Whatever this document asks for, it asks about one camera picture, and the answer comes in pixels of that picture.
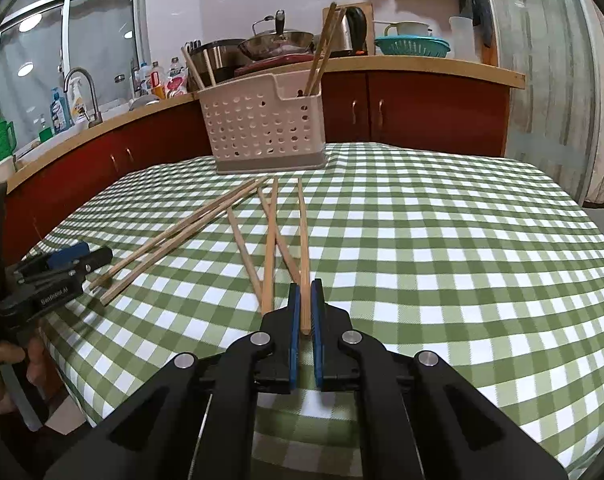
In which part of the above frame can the pink refill pouch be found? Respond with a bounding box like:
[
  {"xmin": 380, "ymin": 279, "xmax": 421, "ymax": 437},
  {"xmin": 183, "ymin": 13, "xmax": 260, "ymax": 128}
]
[{"xmin": 166, "ymin": 72, "xmax": 189, "ymax": 98}]

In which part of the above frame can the steel electric kettle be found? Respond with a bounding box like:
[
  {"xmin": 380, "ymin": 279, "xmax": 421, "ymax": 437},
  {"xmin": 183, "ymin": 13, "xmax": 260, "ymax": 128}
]
[{"xmin": 329, "ymin": 6, "xmax": 370, "ymax": 57}]

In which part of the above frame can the long wooden chopstick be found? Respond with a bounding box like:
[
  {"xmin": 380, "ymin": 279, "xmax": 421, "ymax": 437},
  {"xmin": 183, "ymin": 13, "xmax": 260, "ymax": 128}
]
[
  {"xmin": 297, "ymin": 177, "xmax": 313, "ymax": 336},
  {"xmin": 202, "ymin": 52, "xmax": 219, "ymax": 87},
  {"xmin": 261, "ymin": 177, "xmax": 280, "ymax": 316},
  {"xmin": 99, "ymin": 185, "xmax": 263, "ymax": 307},
  {"xmin": 302, "ymin": 2, "xmax": 339, "ymax": 97},
  {"xmin": 256, "ymin": 187, "xmax": 303, "ymax": 283},
  {"xmin": 309, "ymin": 6, "xmax": 347, "ymax": 97},
  {"xmin": 181, "ymin": 46, "xmax": 207, "ymax": 93},
  {"xmin": 86, "ymin": 176, "xmax": 271, "ymax": 290},
  {"xmin": 226, "ymin": 207, "xmax": 265, "ymax": 303}
]

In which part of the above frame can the black rice cooker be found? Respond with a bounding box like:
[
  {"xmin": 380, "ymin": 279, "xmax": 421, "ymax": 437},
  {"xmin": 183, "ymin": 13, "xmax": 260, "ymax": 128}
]
[{"xmin": 188, "ymin": 38, "xmax": 247, "ymax": 86}]

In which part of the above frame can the aluminium sliding window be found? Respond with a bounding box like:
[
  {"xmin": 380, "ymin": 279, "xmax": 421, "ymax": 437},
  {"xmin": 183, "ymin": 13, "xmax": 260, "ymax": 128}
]
[{"xmin": 0, "ymin": 0, "xmax": 147, "ymax": 126}]

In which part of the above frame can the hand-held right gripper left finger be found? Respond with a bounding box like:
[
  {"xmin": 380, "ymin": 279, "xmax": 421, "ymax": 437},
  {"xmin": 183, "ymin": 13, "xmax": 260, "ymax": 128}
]
[{"xmin": 44, "ymin": 282, "xmax": 303, "ymax": 480}]

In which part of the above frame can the white spray bottle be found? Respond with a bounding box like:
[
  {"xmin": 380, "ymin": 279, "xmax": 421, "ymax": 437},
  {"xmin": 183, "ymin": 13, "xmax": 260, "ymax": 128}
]
[{"xmin": 69, "ymin": 82, "xmax": 89, "ymax": 122}]

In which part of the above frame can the translucent white jug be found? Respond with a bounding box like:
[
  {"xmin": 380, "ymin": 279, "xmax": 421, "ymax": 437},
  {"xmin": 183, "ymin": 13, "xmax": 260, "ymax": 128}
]
[{"xmin": 449, "ymin": 16, "xmax": 478, "ymax": 61}]

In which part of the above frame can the dark hanging cloth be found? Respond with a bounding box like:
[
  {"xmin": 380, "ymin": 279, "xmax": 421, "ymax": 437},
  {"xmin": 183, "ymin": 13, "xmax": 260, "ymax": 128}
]
[{"xmin": 449, "ymin": 0, "xmax": 495, "ymax": 48}]

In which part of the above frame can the white and green cup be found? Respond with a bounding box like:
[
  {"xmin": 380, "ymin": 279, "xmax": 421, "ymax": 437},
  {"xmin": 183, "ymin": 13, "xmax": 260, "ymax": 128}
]
[{"xmin": 383, "ymin": 21, "xmax": 433, "ymax": 38}]

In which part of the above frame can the blue dish soap bottle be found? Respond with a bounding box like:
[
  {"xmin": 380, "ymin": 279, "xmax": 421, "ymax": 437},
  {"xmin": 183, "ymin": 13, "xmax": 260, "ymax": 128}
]
[{"xmin": 49, "ymin": 86, "xmax": 70, "ymax": 133}]

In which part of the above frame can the frosted glass sliding door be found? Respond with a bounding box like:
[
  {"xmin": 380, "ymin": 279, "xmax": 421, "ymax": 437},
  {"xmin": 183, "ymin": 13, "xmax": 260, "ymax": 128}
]
[{"xmin": 482, "ymin": 0, "xmax": 598, "ymax": 206}]

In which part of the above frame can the steel wok lid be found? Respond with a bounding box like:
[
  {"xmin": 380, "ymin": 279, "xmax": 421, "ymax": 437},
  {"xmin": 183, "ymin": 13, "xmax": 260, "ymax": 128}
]
[{"xmin": 252, "ymin": 9, "xmax": 289, "ymax": 40}]

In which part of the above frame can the teal plastic colander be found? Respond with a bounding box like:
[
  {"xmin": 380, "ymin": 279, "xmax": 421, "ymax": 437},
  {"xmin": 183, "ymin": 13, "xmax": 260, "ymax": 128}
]
[{"xmin": 374, "ymin": 35, "xmax": 451, "ymax": 57}]

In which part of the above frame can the steel wok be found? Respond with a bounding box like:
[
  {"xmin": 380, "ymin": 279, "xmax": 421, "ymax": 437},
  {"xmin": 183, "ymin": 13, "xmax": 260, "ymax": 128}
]
[{"xmin": 238, "ymin": 31, "xmax": 315, "ymax": 61}]

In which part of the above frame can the green thermos jug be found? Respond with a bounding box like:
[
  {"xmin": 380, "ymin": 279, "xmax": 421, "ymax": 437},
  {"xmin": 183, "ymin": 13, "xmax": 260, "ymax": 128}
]
[{"xmin": 0, "ymin": 114, "xmax": 17, "ymax": 165}]

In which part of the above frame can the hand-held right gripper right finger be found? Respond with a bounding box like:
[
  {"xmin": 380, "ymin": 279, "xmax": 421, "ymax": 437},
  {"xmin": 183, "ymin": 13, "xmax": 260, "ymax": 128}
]
[{"xmin": 309, "ymin": 278, "xmax": 568, "ymax": 480}]

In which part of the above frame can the red induction cooker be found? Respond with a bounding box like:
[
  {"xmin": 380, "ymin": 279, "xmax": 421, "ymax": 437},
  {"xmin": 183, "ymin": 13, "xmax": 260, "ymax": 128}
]
[{"xmin": 234, "ymin": 52, "xmax": 315, "ymax": 77}]

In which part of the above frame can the wooden cutting board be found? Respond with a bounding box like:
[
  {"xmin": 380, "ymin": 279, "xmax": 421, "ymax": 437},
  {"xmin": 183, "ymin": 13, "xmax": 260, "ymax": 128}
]
[{"xmin": 324, "ymin": 2, "xmax": 375, "ymax": 56}]

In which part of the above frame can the pink perforated utensil holder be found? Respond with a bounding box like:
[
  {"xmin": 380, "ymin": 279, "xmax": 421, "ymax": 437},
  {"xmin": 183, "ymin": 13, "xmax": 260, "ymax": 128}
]
[{"xmin": 197, "ymin": 72, "xmax": 329, "ymax": 176}]

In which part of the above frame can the steel gooseneck faucet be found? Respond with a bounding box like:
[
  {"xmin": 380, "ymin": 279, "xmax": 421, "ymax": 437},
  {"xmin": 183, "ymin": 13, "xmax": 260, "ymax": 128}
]
[{"xmin": 63, "ymin": 67, "xmax": 104, "ymax": 128}]

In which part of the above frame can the yellow oil bottle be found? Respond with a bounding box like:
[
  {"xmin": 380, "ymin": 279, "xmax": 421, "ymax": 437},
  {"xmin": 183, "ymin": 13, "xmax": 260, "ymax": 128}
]
[{"xmin": 150, "ymin": 61, "xmax": 167, "ymax": 100}]

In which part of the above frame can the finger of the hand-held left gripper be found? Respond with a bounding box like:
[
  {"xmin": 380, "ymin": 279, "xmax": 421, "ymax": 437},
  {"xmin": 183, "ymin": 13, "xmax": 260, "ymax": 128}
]
[
  {"xmin": 26, "ymin": 246, "xmax": 114, "ymax": 293},
  {"xmin": 12, "ymin": 241, "xmax": 91, "ymax": 283}
]

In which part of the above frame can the green checkered tablecloth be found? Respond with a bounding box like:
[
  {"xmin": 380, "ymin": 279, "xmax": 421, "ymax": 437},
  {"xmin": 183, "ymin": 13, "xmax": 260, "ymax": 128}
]
[{"xmin": 24, "ymin": 141, "xmax": 604, "ymax": 480}]

